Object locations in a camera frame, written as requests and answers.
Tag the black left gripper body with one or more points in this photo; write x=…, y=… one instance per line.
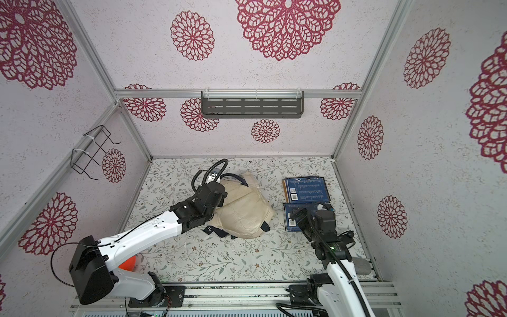
x=219, y=189

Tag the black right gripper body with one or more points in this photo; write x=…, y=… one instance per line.
x=303, y=216

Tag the blue book carried rightward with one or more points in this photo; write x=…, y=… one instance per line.
x=293, y=208

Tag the cream canvas tote bag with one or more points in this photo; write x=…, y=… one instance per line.
x=245, y=213

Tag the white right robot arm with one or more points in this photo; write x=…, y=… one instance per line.
x=338, y=290

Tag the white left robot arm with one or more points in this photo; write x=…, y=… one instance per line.
x=95, y=266

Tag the grey oblong stone object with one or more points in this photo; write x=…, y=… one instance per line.
x=363, y=267

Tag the red plastic object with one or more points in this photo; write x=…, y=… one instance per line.
x=129, y=265

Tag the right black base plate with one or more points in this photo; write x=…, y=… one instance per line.
x=303, y=295

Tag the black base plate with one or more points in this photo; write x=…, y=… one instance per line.
x=172, y=296
x=303, y=295

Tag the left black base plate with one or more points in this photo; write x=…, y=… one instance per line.
x=172, y=296

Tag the aluminium front rail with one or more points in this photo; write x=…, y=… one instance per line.
x=202, y=297

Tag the grey slotted wall shelf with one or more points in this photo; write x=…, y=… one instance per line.
x=252, y=105

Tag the black wire wall rack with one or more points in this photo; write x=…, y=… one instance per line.
x=82, y=158

